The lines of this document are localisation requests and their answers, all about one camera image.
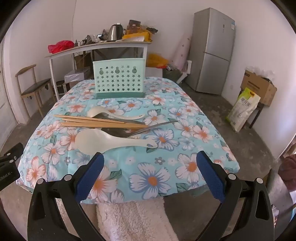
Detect open cardboard box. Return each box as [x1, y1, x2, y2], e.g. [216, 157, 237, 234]
[240, 70, 277, 107]

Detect green white rice bag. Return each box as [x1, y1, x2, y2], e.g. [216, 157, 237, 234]
[226, 87, 261, 133]

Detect white wrapped box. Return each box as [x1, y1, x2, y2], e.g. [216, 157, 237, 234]
[64, 67, 91, 84]

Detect small white plastic spoon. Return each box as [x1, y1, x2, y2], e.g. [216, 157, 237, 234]
[86, 107, 146, 121]

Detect mint green utensil holder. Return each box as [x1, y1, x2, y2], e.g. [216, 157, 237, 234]
[93, 58, 147, 100]

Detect wooden chair dark seat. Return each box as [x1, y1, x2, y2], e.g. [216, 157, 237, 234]
[15, 64, 56, 119]

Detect pink fluffy cloth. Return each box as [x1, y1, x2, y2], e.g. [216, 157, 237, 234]
[96, 197, 179, 241]

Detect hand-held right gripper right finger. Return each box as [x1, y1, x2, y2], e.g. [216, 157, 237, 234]
[195, 151, 278, 241]

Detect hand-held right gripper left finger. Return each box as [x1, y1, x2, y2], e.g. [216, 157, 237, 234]
[27, 152, 107, 241]

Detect white long desk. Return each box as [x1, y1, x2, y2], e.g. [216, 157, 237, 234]
[45, 41, 152, 100]

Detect floral blue tablecloth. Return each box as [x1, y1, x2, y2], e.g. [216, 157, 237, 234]
[16, 76, 240, 206]

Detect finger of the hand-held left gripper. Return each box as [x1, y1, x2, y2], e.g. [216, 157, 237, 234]
[0, 142, 24, 166]

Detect white plastic frame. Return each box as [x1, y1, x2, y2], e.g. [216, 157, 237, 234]
[178, 60, 193, 84]

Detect red plastic bag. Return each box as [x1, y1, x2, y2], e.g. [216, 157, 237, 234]
[48, 40, 75, 54]

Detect dark gadget pile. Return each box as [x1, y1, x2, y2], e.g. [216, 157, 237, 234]
[74, 29, 109, 46]

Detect yellow plastic bag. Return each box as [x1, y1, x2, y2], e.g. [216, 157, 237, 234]
[147, 53, 169, 69]

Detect bundle of wooden chopsticks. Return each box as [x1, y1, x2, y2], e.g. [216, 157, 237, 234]
[54, 114, 149, 130]

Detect large white plastic spoon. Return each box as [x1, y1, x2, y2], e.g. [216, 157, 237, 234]
[75, 128, 157, 155]

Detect steel electric kettle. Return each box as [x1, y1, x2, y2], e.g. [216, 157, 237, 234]
[107, 23, 124, 42]

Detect metal spoon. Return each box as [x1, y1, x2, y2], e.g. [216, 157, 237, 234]
[94, 112, 148, 127]
[102, 120, 179, 139]

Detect silver refrigerator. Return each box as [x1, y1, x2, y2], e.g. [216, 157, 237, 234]
[185, 7, 236, 95]

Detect dark red cloth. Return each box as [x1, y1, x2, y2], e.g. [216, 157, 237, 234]
[277, 154, 296, 191]

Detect dark green bag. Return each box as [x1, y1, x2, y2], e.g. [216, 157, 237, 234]
[163, 68, 184, 80]

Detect dark brown box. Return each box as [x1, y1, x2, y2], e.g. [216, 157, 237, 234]
[128, 20, 142, 32]

